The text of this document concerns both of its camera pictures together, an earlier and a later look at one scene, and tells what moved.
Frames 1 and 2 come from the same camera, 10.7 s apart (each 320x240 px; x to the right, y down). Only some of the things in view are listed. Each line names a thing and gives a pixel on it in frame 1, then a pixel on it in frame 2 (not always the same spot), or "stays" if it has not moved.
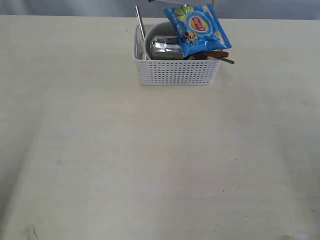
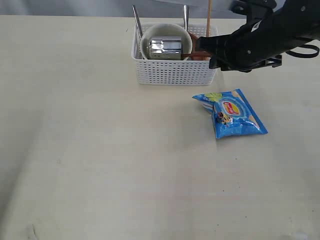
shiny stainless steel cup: [166, 47] stays
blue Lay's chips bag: [198, 28] to [232, 114]
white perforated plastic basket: [173, 72] stays
